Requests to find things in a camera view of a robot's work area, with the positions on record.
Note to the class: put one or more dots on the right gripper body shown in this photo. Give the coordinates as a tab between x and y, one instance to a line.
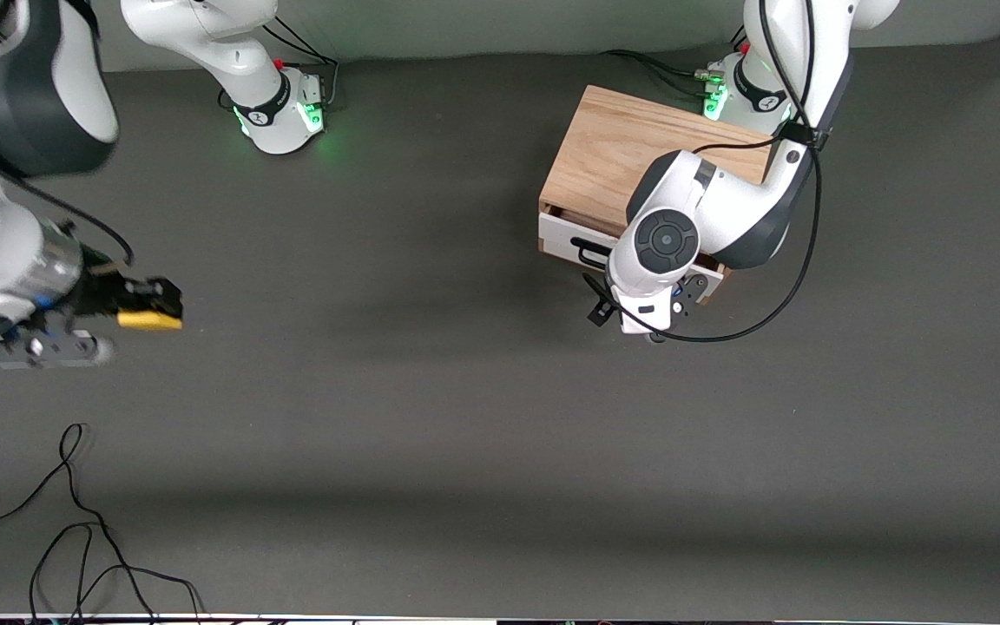
102	292

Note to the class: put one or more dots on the yellow block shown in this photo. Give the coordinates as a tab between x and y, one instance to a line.
153	321

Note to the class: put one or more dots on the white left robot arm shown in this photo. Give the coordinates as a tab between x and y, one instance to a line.
726	208

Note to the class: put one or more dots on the wooden drawer cabinet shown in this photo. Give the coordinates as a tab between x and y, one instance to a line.
595	148

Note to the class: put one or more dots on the dark grey table mat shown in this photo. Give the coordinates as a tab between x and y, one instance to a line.
500	417

